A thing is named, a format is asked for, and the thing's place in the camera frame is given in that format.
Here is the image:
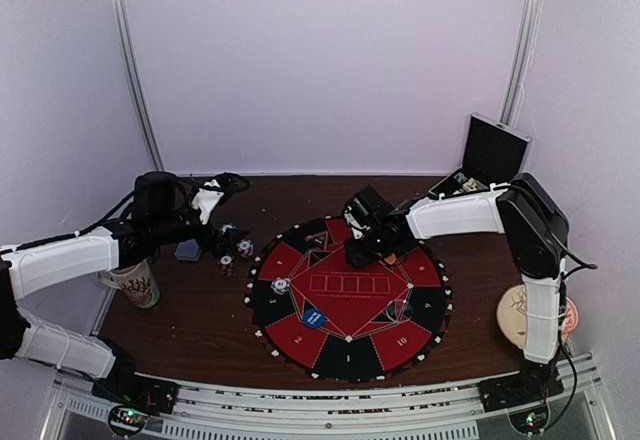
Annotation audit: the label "green poker chip stack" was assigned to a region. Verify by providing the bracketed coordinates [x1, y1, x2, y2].
[219, 223, 237, 241]

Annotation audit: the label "black triangular all-in marker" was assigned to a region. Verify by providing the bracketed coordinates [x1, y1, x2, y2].
[305, 232, 328, 249]

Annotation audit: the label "clear round dealer button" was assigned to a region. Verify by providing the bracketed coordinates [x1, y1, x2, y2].
[384, 299, 413, 324]

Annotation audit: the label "blue cream chips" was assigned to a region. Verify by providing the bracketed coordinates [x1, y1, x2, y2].
[271, 277, 291, 295]

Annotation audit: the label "blue small blind button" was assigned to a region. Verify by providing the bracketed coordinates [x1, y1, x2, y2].
[302, 309, 326, 329]

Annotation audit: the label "blue cream poker chip stack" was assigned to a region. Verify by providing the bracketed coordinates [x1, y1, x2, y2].
[237, 239, 254, 258]

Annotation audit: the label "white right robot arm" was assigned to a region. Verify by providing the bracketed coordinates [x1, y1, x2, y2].
[342, 172, 569, 402]

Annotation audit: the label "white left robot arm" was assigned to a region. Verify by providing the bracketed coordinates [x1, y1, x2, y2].
[1, 171, 250, 404]

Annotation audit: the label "red black poker chip stack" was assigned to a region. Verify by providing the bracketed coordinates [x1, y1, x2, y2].
[218, 255, 235, 278]

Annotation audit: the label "white floral ceramic mug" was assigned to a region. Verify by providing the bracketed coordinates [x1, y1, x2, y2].
[97, 259, 160, 309]

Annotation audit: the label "round red black poker mat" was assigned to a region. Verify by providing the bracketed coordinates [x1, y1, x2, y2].
[244, 217, 453, 383]

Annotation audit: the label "aluminium poker case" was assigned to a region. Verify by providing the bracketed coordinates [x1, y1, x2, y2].
[428, 113, 532, 199]

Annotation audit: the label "cream floral plate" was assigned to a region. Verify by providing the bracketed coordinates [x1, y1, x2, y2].
[496, 284, 527, 350]

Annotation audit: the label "orange patterned small plate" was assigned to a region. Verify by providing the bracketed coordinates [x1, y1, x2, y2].
[563, 299, 580, 337]

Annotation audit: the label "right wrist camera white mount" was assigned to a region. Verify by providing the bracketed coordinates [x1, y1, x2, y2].
[343, 212, 367, 240]

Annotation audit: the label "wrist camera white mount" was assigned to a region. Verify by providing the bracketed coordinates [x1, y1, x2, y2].
[190, 188, 224, 225]
[343, 212, 367, 240]

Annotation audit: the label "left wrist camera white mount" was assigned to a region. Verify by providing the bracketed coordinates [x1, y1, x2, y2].
[190, 188, 224, 225]

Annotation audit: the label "left aluminium frame post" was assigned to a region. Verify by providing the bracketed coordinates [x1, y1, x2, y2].
[111, 0, 164, 170]

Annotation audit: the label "aluminium frame post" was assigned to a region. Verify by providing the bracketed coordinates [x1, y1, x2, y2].
[499, 0, 542, 126]
[111, 0, 164, 170]

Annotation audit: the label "right aluminium frame post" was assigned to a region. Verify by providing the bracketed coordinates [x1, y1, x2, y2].
[499, 0, 542, 126]

